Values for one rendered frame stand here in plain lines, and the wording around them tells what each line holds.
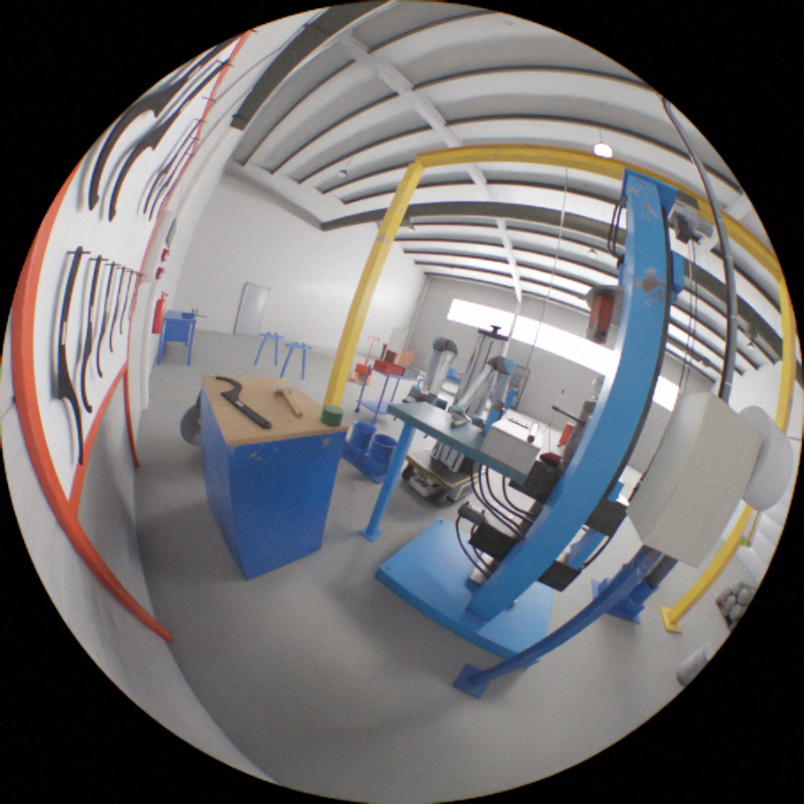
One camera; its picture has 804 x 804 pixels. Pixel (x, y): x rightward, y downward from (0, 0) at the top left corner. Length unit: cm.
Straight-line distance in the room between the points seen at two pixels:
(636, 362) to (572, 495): 60
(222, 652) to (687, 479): 175
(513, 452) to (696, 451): 71
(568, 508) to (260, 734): 166
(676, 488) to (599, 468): 48
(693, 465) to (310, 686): 156
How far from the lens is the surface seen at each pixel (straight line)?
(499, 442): 102
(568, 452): 153
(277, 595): 152
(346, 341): 287
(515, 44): 588
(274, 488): 107
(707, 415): 72
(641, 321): 116
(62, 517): 81
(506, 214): 682
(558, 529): 117
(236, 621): 147
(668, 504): 71
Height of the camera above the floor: 138
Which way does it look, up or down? 13 degrees down
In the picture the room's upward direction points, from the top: 19 degrees clockwise
